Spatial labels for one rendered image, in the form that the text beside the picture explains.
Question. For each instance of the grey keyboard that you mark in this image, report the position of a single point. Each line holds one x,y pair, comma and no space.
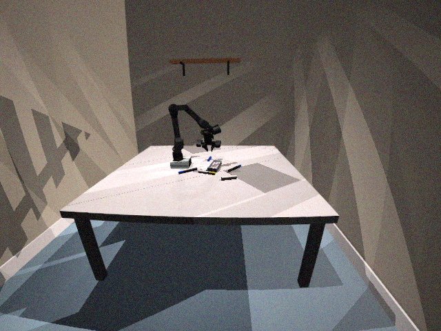
214,166

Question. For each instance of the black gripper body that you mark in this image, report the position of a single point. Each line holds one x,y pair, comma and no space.
209,141

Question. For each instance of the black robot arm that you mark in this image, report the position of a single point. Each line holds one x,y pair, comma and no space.
178,141

